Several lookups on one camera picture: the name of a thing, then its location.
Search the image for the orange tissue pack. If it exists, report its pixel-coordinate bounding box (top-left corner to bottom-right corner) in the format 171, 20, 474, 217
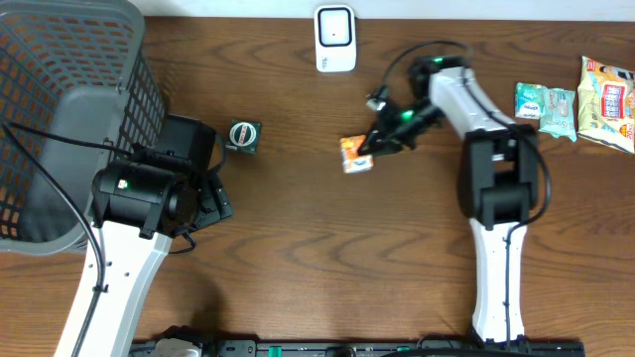
339, 135, 373, 174

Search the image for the dark green round-label box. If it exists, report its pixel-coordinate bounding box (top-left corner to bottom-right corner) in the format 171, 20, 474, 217
225, 120, 262, 155

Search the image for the green tissue pack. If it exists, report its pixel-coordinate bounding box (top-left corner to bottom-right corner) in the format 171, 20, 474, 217
515, 82, 547, 120

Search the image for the teal small snack packet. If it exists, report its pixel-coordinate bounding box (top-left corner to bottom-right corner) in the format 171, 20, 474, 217
539, 88, 576, 142

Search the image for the large white snack bag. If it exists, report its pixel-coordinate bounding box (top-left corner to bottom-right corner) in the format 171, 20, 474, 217
577, 57, 634, 155

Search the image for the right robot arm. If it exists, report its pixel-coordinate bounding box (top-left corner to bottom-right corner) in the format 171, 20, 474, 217
358, 56, 549, 349

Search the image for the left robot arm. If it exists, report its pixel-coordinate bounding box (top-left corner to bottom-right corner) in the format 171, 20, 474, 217
56, 149, 233, 356

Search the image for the white barcode scanner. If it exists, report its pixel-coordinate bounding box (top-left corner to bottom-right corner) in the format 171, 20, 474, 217
314, 4, 357, 72

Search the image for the grey plastic mesh basket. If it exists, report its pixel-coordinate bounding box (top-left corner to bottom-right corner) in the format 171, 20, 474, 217
1, 0, 166, 255

